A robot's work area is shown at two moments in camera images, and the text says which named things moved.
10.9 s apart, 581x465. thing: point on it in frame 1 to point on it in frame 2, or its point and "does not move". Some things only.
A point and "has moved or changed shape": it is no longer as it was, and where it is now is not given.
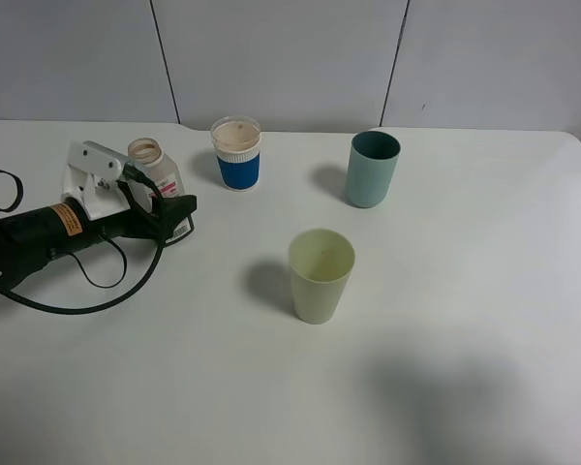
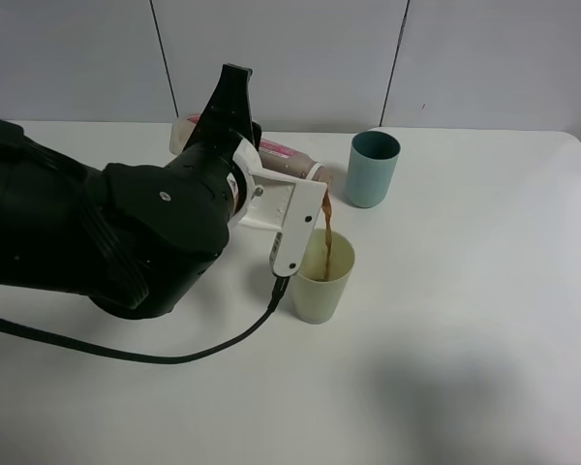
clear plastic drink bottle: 145,155 has moved or changed shape
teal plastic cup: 373,161 does not move
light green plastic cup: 321,263 does not move
